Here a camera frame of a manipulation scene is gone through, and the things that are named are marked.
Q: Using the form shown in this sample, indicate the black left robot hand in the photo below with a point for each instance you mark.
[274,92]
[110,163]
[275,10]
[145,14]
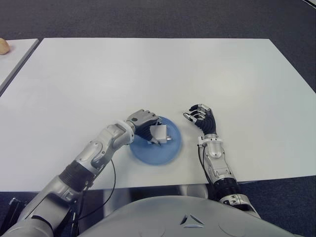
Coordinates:
[143,121]

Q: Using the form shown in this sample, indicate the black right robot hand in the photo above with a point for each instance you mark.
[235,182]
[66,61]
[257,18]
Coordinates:
[208,122]

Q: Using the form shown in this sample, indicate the white charger cube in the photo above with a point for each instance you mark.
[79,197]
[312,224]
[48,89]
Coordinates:
[160,133]

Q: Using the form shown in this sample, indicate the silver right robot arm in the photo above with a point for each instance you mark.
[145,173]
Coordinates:
[218,160]

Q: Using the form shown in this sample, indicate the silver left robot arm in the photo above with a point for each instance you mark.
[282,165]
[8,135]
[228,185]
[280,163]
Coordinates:
[98,153]

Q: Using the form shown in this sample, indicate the blue round plate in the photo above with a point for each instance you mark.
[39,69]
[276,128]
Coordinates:
[160,155]

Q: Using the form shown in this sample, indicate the grey robot torso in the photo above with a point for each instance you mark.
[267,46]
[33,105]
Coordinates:
[197,217]

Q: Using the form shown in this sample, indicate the black metal stand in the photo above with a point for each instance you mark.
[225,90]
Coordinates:
[16,209]

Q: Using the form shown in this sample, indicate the beige round object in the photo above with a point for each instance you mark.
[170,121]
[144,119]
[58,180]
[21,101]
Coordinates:
[3,47]

